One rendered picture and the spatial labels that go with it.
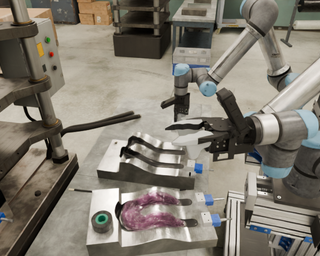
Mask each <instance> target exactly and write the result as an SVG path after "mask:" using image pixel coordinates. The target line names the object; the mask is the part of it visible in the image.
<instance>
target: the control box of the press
mask: <svg viewBox="0 0 320 256"><path fill-rule="evenodd" d="M30 19H31V20H34V21H35V22H36V23H37V26H38V30H39V33H38V34H37V35H36V36H35V40H36V44H37V48H38V52H39V56H40V59H41V63H42V67H43V71H44V74H46V75H48V76H50V78H51V82H52V87H51V88H50V89H49V93H50V97H52V96H53V95H54V94H55V93H56V92H58V91H59V90H60V89H61V88H62V87H63V86H64V85H65V80H64V77H63V73H62V68H61V64H60V59H59V55H58V50H57V45H56V41H55V36H54V32H53V27H52V23H51V20H49V19H48V18H30ZM0 68H1V70H2V73H3V76H4V78H5V79H10V78H18V77H26V76H30V73H29V69H28V66H27V63H26V59H25V56H24V53H23V49H22V46H21V43H20V39H19V38H15V39H9V40H2V41H0ZM13 104H14V106H23V109H24V112H25V114H26V116H27V118H28V119H29V120H31V121H37V120H35V119H33V118H32V117H31V116H30V115H29V113H28V110H27V107H35V108H39V112H40V115H41V119H42V120H44V119H43V116H42V112H41V109H40V105H39V102H38V99H37V95H36V94H33V95H30V96H27V97H24V98H21V99H17V100H16V101H15V102H14V103H13ZM44 140H45V143H46V147H48V144H49V143H48V142H49V141H50V139H49V138H48V139H44Z"/></svg>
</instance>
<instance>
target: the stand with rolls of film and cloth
mask: <svg viewBox="0 0 320 256"><path fill-rule="evenodd" d="M297 8H298V12H320V0H300V1H299V0H296V2H295V5H294V9H293V13H292V17H291V20H290V24H289V28H288V31H287V35H286V39H285V40H284V39H280V40H281V41H282V42H283V43H284V44H286V45H287V46H288V47H292V45H291V44H290V43H288V40H289V37H290V33H291V29H292V26H293V28H294V29H320V20H296V21H295V22H294V18H295V14H296V11H297ZM293 22H294V24H293Z"/></svg>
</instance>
